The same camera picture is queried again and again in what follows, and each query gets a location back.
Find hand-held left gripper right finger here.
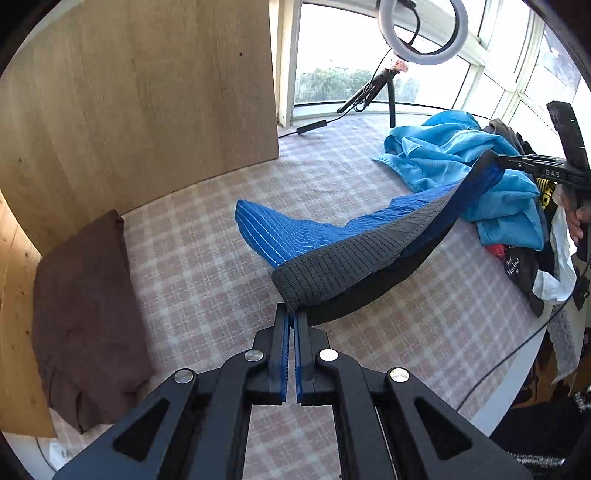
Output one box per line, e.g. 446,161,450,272
294,311,536,480

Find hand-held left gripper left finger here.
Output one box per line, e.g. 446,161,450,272
52,302,291,480

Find light blue garment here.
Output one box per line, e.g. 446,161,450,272
373,110,546,252

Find blue striped shorts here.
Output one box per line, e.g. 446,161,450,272
235,150,506,326

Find person's right hand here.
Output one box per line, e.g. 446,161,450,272
564,191,587,243

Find grey garment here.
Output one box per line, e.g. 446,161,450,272
482,119,536,155

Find black printed garment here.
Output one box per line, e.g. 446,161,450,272
499,179,578,317

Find white cloth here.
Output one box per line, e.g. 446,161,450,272
531,203,578,303

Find pink plaid tablecloth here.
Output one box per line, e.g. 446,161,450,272
46,113,555,480

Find black mini tripod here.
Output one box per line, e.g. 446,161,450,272
337,60,411,130

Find brown folded cloth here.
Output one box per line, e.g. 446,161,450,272
31,210,155,435

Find wooden plank board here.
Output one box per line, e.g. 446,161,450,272
0,191,58,439

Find large wooden board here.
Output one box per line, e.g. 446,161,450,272
0,0,280,254

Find thin black cable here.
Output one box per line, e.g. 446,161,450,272
459,309,561,409

